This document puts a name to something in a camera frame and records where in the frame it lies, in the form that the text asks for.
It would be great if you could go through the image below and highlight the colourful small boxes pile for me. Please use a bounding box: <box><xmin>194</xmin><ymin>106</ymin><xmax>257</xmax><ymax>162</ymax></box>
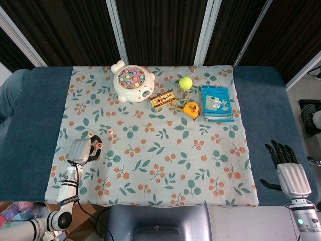
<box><xmin>0</xmin><ymin>200</ymin><xmax>51</xmax><ymax>241</ymax></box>

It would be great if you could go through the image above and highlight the grey robot torso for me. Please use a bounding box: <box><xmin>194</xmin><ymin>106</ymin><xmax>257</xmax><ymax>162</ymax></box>
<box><xmin>103</xmin><ymin>204</ymin><xmax>299</xmax><ymax>241</ymax></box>

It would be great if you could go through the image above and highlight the yellow tape measure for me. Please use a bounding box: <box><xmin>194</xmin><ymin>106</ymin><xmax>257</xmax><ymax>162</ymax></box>
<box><xmin>182</xmin><ymin>101</ymin><xmax>201</xmax><ymax>118</ymax></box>

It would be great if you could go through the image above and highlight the yellow red card box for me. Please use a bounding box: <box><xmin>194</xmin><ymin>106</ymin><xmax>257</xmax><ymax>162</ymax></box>
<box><xmin>149</xmin><ymin>90</ymin><xmax>178</xmax><ymax>109</ymax></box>

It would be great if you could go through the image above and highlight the brown cardboard box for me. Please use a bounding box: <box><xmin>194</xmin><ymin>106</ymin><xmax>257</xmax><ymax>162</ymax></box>
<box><xmin>45</xmin><ymin>203</ymin><xmax>97</xmax><ymax>234</ymax></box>

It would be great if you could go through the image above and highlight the black sneaker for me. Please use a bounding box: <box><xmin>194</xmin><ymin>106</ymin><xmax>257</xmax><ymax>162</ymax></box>
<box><xmin>300</xmin><ymin>104</ymin><xmax>317</xmax><ymax>138</ymax></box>

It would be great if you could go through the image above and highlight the floral fruit print tablecloth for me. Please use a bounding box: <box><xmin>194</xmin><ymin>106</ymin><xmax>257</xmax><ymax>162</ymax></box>
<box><xmin>44</xmin><ymin>65</ymin><xmax>259</xmax><ymax>208</ymax></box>

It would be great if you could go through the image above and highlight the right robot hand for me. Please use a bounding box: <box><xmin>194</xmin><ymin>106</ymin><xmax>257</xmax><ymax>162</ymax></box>
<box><xmin>260</xmin><ymin>140</ymin><xmax>313</xmax><ymax>199</ymax></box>

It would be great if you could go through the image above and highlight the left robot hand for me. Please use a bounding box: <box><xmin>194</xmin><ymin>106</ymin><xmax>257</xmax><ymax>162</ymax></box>
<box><xmin>67</xmin><ymin>135</ymin><xmax>103</xmax><ymax>166</ymax></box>

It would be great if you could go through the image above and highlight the blue flat package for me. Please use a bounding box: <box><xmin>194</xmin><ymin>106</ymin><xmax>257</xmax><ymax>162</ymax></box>
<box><xmin>200</xmin><ymin>84</ymin><xmax>235</xmax><ymax>123</ymax></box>

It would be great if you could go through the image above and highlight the yellow tennis ball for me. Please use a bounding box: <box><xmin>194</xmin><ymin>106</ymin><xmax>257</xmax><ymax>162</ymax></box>
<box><xmin>179</xmin><ymin>77</ymin><xmax>193</xmax><ymax>91</ymax></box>

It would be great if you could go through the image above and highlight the dark screen panel white frame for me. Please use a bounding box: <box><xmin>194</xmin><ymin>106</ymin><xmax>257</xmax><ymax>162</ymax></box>
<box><xmin>0</xmin><ymin>0</ymin><xmax>128</xmax><ymax>67</ymax></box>
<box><xmin>0</xmin><ymin>7</ymin><xmax>48</xmax><ymax>73</ymax></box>
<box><xmin>106</xmin><ymin>0</ymin><xmax>221</xmax><ymax>66</ymax></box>
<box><xmin>233</xmin><ymin>0</ymin><xmax>321</xmax><ymax>90</ymax></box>
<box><xmin>194</xmin><ymin>0</ymin><xmax>273</xmax><ymax>67</ymax></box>

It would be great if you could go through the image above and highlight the blue velvet table cover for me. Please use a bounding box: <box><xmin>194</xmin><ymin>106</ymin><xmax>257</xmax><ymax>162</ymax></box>
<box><xmin>0</xmin><ymin>65</ymin><xmax>317</xmax><ymax>205</ymax></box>

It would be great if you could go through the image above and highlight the black floor mat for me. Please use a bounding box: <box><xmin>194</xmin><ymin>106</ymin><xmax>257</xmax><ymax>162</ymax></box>
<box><xmin>298</xmin><ymin>99</ymin><xmax>321</xmax><ymax>112</ymax></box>

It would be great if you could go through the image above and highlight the person leg in jeans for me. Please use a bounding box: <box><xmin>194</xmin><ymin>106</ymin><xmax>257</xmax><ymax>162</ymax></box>
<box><xmin>0</xmin><ymin>69</ymin><xmax>31</xmax><ymax>126</ymax></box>

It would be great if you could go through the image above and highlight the white seal fishing toy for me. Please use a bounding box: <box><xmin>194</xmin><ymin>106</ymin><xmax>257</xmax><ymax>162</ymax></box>
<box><xmin>110</xmin><ymin>60</ymin><xmax>155</xmax><ymax>103</ymax></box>

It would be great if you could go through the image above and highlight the black cable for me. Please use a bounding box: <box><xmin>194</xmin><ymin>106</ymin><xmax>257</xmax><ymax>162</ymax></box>
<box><xmin>67</xmin><ymin>160</ymin><xmax>112</xmax><ymax>241</ymax></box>

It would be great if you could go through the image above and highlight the metal keychain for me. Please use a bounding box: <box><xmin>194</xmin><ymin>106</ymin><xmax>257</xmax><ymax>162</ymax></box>
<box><xmin>171</xmin><ymin>89</ymin><xmax>191</xmax><ymax>112</ymax></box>

